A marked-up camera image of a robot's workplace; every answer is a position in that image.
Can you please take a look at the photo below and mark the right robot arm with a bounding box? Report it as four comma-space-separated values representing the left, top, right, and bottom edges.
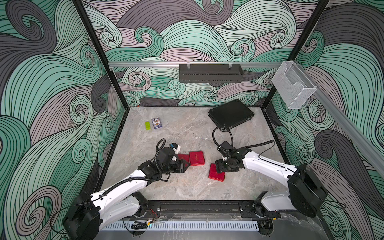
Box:
213, 140, 328, 218

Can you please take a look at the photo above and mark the small card pack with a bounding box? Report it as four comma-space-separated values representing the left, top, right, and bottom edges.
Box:
152, 117, 163, 129

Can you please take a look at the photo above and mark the white slotted cable duct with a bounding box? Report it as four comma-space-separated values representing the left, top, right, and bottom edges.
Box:
103, 220, 259, 232

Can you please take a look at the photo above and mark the red jewelry box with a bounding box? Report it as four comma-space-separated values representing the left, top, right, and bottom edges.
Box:
189, 151, 205, 166
178, 154, 190, 163

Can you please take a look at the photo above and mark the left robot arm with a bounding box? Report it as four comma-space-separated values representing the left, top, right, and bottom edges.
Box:
62, 139, 190, 240

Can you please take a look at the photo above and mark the green small block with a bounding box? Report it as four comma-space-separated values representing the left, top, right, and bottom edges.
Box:
145, 122, 151, 131

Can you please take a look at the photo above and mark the red jewelry box lid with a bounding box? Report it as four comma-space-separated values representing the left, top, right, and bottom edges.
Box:
208, 163, 225, 182

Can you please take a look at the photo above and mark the clear acrylic wall holder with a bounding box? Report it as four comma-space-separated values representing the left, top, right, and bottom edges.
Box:
272, 61, 317, 110

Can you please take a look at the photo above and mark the aluminium wall rail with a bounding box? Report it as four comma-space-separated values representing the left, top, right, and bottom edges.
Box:
108, 61, 282, 69

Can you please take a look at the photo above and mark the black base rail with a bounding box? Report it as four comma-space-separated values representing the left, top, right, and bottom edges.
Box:
135, 199, 298, 220

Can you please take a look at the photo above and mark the black wall tray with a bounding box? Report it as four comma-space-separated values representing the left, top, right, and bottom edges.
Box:
179, 65, 244, 84

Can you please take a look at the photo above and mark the black flat case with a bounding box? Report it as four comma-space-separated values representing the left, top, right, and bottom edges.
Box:
208, 100, 255, 132

